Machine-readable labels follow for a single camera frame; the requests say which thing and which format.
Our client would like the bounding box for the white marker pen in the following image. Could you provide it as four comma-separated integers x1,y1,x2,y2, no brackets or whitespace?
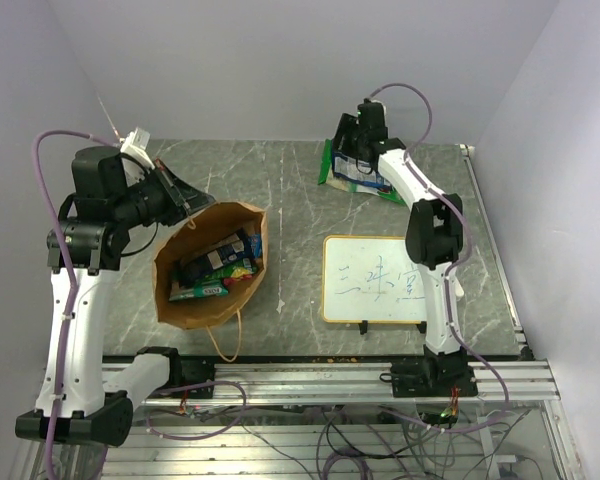
453,278,465,300

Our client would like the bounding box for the white dry-erase board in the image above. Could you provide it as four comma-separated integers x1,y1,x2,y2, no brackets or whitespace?
321,235,426,324

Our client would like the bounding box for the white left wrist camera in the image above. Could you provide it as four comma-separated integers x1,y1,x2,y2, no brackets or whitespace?
120,127,155,170

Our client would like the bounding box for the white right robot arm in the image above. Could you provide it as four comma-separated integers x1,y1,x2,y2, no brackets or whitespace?
331,98,477,396

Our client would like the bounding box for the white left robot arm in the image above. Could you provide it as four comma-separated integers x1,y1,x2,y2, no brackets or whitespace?
15,146,215,447

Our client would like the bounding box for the green POES snack packet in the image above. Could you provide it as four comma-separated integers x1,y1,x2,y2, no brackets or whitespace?
169,280,229,302

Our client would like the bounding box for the dark blue snack packet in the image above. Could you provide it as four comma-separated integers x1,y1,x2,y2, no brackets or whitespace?
331,151,392,193
178,232,251,285

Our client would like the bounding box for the green Chiuba chips bag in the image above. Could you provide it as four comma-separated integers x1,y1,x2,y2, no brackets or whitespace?
318,139,405,205

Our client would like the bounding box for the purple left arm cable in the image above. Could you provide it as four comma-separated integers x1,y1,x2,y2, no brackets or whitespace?
32,129,126,479

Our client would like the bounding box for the aluminium mounting rail frame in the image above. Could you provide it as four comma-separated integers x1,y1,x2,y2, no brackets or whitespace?
11,356,585,479

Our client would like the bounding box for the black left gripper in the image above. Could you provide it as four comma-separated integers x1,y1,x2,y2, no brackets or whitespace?
113,158,216,229

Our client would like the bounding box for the brown paper bag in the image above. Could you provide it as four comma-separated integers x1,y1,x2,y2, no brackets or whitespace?
152,202,268,353

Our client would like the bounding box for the yellow green snack packet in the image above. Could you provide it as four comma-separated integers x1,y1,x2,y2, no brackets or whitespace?
204,265,257,286

